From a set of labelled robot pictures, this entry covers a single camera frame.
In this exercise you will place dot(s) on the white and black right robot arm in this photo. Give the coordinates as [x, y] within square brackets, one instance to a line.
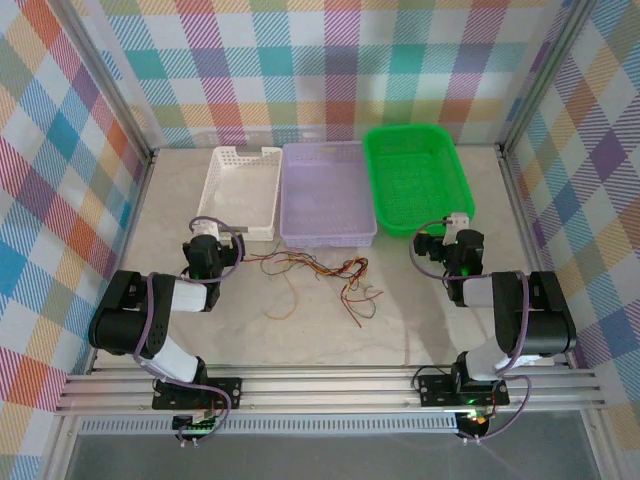
[540, 325]

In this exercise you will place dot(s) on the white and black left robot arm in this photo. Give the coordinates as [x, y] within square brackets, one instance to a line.
[125, 330]

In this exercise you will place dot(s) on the white perforated plastic basket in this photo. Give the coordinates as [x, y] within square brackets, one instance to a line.
[240, 195]

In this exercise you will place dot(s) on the green mesh plastic basket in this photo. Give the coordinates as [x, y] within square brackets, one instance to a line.
[420, 175]

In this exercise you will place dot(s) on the lilac perforated plastic basket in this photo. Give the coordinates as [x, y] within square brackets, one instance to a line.
[325, 200]

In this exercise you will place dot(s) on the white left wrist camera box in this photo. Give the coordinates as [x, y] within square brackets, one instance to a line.
[205, 231]

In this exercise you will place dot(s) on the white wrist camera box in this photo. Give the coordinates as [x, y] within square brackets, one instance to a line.
[205, 231]
[459, 221]

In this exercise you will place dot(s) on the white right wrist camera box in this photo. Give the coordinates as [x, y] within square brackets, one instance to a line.
[459, 221]

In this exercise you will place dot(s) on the aluminium side rail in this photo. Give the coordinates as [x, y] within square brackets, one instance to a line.
[517, 200]
[137, 205]

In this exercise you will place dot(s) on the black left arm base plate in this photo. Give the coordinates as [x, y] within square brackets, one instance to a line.
[225, 392]

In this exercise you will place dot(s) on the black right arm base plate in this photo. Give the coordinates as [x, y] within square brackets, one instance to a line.
[437, 390]

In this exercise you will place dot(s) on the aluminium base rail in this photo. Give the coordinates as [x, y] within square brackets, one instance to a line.
[325, 390]

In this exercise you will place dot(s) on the aluminium frame post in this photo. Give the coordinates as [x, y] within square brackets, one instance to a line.
[106, 75]
[542, 75]

